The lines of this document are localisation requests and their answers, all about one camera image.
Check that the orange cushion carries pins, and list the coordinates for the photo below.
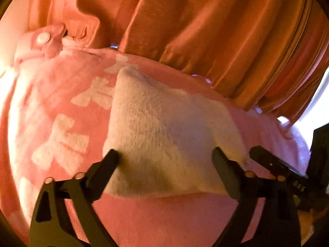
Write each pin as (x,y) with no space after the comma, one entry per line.
(84,2)

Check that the pink pouch with white cap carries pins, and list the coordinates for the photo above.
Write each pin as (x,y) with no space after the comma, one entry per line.
(43,45)

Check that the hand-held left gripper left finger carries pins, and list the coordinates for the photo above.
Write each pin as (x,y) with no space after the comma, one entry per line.
(111,159)

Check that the orange curtain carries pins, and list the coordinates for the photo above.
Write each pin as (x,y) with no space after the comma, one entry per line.
(218,30)

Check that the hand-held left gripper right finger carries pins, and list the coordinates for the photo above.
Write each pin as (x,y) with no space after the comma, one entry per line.
(221,162)

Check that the white fuzzy small garment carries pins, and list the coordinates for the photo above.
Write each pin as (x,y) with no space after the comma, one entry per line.
(159,133)

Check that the pink white patterned blanket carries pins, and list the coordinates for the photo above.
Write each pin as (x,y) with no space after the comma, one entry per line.
(64,108)

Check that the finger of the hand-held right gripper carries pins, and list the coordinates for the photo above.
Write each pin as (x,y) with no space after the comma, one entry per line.
(272,162)

